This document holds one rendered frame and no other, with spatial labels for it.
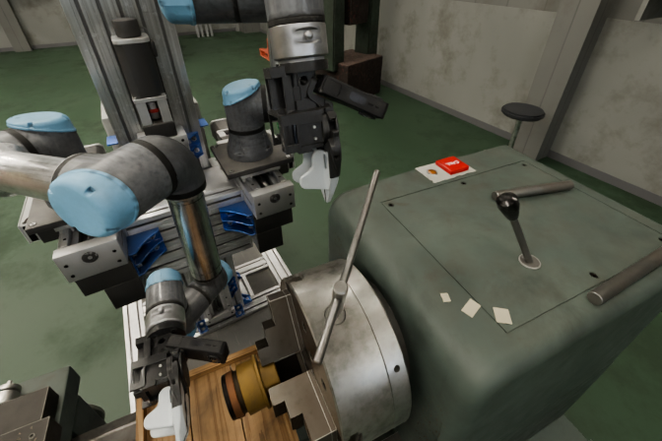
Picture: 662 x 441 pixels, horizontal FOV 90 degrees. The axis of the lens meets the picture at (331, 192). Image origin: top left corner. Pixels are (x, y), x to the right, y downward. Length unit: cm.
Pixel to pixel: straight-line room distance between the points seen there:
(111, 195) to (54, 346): 190
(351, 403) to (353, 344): 8
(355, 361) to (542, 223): 47
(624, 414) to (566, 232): 154
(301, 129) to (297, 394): 43
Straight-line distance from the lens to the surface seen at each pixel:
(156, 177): 64
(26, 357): 249
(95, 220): 63
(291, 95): 46
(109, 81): 116
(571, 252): 76
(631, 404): 231
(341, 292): 48
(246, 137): 108
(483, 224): 74
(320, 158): 48
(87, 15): 114
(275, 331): 64
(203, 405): 92
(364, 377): 56
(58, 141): 103
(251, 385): 65
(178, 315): 78
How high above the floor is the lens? 169
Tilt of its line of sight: 35 degrees down
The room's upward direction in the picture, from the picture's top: straight up
